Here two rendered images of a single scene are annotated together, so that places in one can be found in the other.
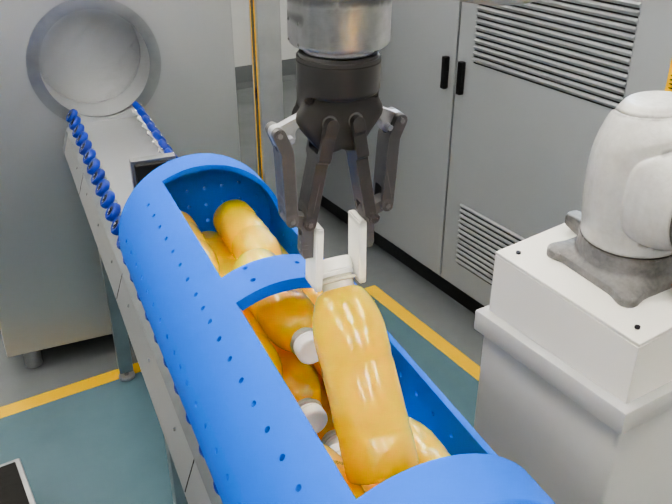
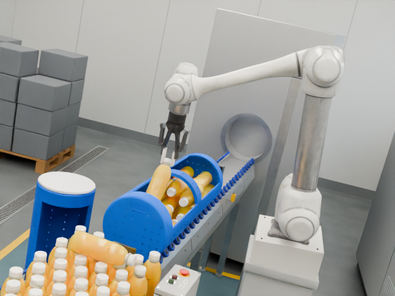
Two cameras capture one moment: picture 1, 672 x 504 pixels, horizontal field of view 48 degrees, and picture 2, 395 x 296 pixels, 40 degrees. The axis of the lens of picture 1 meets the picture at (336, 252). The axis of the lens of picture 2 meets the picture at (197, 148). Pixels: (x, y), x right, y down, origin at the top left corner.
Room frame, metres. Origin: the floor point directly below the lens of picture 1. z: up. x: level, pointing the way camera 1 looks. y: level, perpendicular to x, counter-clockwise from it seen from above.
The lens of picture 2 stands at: (-1.02, -1.47, 2.00)
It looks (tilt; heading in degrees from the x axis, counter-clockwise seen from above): 15 degrees down; 38
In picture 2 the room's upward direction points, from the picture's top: 12 degrees clockwise
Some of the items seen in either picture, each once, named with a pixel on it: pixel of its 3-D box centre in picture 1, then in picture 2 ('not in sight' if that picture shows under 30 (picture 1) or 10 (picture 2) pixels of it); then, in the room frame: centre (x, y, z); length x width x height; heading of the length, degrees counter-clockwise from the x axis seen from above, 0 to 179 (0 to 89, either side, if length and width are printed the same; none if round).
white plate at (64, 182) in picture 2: not in sight; (67, 182); (0.57, 0.53, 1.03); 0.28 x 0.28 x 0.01
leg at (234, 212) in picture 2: not in sight; (227, 239); (2.27, 0.63, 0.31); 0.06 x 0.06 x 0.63; 24
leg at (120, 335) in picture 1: (115, 303); (210, 234); (2.21, 0.75, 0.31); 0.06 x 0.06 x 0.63; 24
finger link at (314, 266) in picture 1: (314, 254); (163, 155); (0.66, 0.02, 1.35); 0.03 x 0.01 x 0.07; 23
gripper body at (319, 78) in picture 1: (338, 99); (176, 123); (0.67, 0.00, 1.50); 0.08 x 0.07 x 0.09; 113
